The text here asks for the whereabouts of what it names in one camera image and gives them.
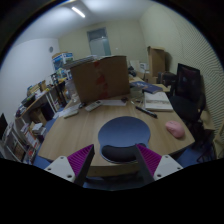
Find blue book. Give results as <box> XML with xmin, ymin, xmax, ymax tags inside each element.
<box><xmin>130</xmin><ymin>81</ymin><xmax>162</xmax><ymax>94</ymax></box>

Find large brown cardboard box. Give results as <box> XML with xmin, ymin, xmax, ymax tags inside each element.
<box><xmin>71</xmin><ymin>56</ymin><xmax>130</xmax><ymax>103</ymax></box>

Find pink computer mouse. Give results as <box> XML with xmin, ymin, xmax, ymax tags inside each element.
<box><xmin>165</xmin><ymin>121</ymin><xmax>185</xmax><ymax>138</ymax></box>

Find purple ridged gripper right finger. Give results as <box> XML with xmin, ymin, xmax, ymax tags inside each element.
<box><xmin>135</xmin><ymin>144</ymin><xmax>162</xmax><ymax>184</ymax></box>

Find blue round mouse pad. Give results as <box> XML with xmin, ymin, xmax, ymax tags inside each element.
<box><xmin>98</xmin><ymin>116</ymin><xmax>151</xmax><ymax>163</ymax></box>

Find wooden shelf unit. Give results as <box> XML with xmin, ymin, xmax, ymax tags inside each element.
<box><xmin>3</xmin><ymin>85</ymin><xmax>65</xmax><ymax>164</ymax></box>

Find black pen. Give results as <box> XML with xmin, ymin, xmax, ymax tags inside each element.
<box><xmin>135</xmin><ymin>106</ymin><xmax>158</xmax><ymax>118</ymax></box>

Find ceiling fluorescent light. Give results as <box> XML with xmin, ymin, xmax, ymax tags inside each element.
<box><xmin>71</xmin><ymin>7</ymin><xmax>86</xmax><ymax>18</ymax></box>

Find blue white product box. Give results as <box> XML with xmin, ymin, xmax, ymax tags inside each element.
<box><xmin>52</xmin><ymin>52</ymin><xmax>74</xmax><ymax>70</ymax></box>

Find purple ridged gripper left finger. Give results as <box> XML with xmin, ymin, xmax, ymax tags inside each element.
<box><xmin>67</xmin><ymin>144</ymin><xmax>95</xmax><ymax>186</ymax></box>

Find white remote control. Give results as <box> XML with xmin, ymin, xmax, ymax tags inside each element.
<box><xmin>85</xmin><ymin>100</ymin><xmax>102</xmax><ymax>112</ymax></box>

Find black office chair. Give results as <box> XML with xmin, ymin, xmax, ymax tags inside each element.
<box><xmin>169</xmin><ymin>63</ymin><xmax>206</xmax><ymax>123</ymax></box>

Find tall cardboard box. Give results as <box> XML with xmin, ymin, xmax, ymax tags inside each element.
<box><xmin>147</xmin><ymin>46</ymin><xmax>165</xmax><ymax>80</ymax></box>

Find open white book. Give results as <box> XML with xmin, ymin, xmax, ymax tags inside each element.
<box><xmin>144</xmin><ymin>92</ymin><xmax>173</xmax><ymax>111</ymax></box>

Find grey door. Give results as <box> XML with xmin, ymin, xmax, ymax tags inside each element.
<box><xmin>87</xmin><ymin>28</ymin><xmax>111</xmax><ymax>57</ymax></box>

